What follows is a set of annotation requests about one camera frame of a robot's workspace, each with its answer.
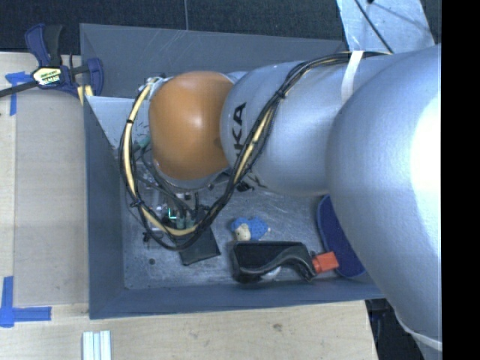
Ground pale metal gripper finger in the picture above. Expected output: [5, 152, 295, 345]
[139, 184, 169, 208]
[141, 205, 169, 226]

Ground grey metal bin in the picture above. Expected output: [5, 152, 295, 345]
[79, 22, 387, 320]

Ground dark green flat block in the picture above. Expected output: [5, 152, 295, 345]
[178, 224, 222, 266]

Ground blue toy animal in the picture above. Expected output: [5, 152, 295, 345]
[229, 215, 272, 242]

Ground black tool with orange tip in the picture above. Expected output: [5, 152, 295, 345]
[229, 240, 341, 286]

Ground pale wood flat board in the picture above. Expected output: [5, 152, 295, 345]
[13, 91, 91, 308]

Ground blue oval pad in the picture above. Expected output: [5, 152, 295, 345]
[316, 194, 367, 279]

